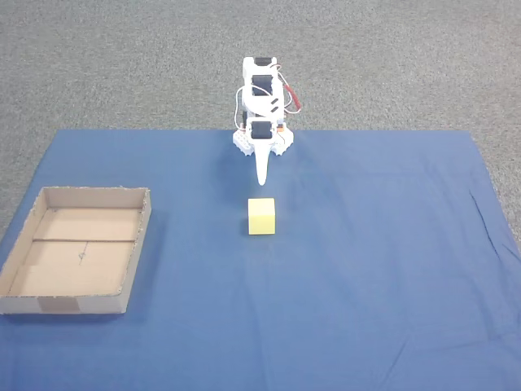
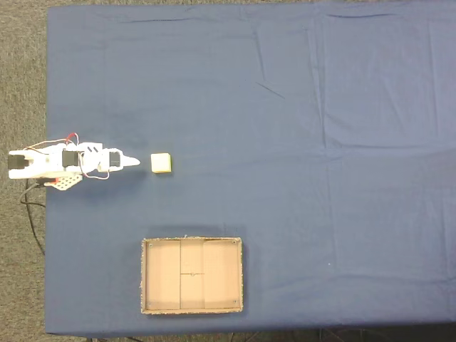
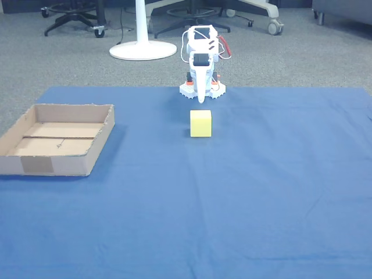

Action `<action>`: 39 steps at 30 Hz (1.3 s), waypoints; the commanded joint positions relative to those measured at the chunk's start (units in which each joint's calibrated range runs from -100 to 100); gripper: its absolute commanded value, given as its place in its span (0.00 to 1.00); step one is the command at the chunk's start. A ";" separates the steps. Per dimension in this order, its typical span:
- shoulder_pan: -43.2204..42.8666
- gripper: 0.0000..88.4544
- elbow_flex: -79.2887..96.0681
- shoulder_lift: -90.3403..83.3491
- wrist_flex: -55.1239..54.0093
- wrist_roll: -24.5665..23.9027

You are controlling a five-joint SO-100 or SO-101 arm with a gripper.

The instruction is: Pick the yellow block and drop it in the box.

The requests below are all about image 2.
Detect yellow block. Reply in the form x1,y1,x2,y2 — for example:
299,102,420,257
150,152,173,175

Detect shallow cardboard box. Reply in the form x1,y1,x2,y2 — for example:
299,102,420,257
140,236,244,316

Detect blue cloth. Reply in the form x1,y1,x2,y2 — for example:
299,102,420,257
44,2,456,338

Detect red and white servo wires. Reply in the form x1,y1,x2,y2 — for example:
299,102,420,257
24,132,110,180

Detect black cable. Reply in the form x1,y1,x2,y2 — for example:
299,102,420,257
19,179,48,257

